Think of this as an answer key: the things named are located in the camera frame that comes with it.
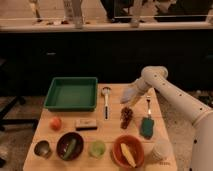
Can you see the yellow corn cob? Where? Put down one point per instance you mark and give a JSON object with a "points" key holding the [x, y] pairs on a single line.
{"points": [[127, 154]]}

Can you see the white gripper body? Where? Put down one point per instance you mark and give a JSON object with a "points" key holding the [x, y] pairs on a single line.
{"points": [[138, 88]]}

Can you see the metal spoon black handle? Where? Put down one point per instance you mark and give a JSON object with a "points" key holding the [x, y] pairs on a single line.
{"points": [[105, 93]]}

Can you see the white paper cup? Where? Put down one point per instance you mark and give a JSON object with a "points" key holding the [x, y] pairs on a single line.
{"points": [[161, 150]]}

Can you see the red orange fruit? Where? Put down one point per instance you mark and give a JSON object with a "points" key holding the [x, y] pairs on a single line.
{"points": [[55, 123]]}

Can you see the silver fork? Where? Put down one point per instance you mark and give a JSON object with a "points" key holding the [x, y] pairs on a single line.
{"points": [[148, 99]]}

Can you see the green sponge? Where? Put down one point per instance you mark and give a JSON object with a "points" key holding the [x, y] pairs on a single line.
{"points": [[146, 128]]}

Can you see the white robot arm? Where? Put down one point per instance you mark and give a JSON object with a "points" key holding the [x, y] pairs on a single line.
{"points": [[199, 114]]}

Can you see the grey towel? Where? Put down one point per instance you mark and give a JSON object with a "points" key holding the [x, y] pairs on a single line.
{"points": [[126, 95]]}

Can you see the orange bowl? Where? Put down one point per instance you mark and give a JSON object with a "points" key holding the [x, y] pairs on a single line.
{"points": [[135, 147]]}

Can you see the light green cup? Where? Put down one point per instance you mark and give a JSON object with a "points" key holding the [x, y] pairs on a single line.
{"points": [[97, 148]]}

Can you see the green cucumber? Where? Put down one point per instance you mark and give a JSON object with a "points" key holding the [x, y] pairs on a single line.
{"points": [[70, 149]]}

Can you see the small metal cup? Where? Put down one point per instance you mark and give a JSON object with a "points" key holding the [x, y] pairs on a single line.
{"points": [[42, 149]]}

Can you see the green plastic tray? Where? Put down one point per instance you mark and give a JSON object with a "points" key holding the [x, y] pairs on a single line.
{"points": [[72, 94]]}

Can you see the dark brown bowl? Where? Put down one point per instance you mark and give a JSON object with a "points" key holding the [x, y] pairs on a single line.
{"points": [[64, 142]]}

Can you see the bunch of dark grapes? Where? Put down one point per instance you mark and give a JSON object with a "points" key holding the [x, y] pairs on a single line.
{"points": [[126, 117]]}

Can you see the wooden block eraser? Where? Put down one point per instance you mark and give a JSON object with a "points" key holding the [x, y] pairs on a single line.
{"points": [[85, 124]]}

